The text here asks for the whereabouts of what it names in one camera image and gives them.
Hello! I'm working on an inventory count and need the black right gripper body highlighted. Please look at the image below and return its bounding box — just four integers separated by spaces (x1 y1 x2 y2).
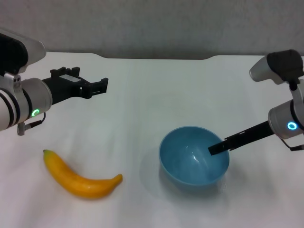
224 121 274 152

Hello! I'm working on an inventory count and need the blue bowl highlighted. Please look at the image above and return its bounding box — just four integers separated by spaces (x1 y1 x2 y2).
159 125 230 186

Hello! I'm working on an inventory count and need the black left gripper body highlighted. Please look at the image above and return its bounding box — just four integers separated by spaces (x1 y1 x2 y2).
42 75 92 106

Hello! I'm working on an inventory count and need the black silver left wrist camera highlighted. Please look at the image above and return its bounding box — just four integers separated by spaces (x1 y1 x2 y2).
0 28 47 76

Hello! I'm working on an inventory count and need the left arm cable with plug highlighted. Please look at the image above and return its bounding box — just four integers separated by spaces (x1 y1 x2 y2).
17 111 46 136

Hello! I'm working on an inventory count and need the yellow banana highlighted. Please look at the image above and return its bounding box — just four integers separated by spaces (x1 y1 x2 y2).
43 149 124 198

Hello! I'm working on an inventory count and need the arm cable with plug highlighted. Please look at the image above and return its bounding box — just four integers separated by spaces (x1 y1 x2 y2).
17 111 46 136
280 137 304 152

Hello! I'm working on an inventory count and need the right arm cable with plug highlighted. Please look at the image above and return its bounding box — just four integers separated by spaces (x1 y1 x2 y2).
280 137 304 152

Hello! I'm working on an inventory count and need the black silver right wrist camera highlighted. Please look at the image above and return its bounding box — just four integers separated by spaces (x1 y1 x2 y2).
249 49 304 86

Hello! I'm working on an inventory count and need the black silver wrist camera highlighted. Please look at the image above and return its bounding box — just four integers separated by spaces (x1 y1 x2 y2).
249 49 304 86
0 28 47 76

